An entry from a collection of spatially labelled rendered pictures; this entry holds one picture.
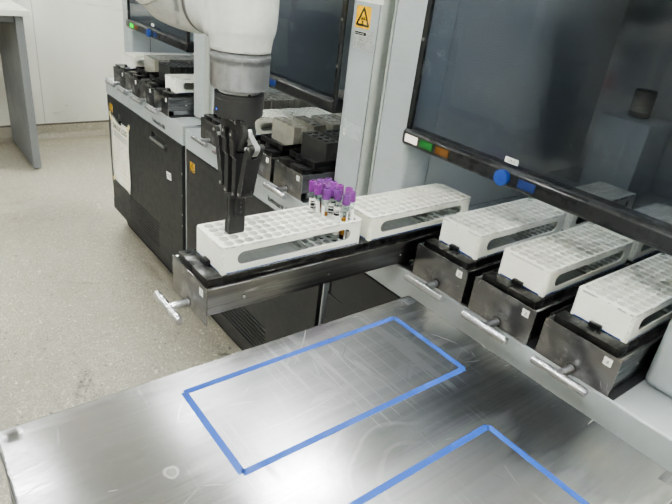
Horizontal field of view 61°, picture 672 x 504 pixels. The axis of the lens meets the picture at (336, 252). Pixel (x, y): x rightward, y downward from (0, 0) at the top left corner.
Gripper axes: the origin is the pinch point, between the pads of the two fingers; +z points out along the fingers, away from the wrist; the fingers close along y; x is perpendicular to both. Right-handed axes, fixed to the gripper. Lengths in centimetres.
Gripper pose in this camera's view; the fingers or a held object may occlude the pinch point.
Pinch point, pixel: (235, 212)
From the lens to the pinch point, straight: 97.2
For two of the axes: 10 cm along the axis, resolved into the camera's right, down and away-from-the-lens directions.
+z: -1.1, 8.9, 4.4
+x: -7.9, 1.9, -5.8
